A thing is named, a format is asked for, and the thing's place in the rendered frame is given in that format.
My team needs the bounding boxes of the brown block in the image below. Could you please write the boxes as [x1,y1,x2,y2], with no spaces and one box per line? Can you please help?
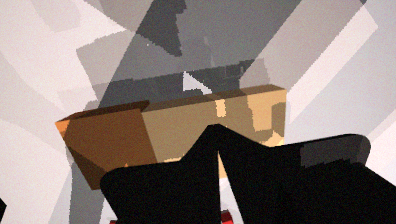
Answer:
[55,100,158,190]

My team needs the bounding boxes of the small red block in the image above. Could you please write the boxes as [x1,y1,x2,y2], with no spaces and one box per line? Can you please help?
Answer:
[221,212,234,224]

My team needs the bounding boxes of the tan square block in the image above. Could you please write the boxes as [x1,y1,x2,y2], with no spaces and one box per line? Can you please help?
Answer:
[142,84,287,163]

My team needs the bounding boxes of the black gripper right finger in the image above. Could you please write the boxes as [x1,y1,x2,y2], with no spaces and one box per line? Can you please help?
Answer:
[214,124,371,224]

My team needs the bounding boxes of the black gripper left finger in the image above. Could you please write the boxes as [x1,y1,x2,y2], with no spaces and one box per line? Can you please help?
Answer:
[100,124,222,224]

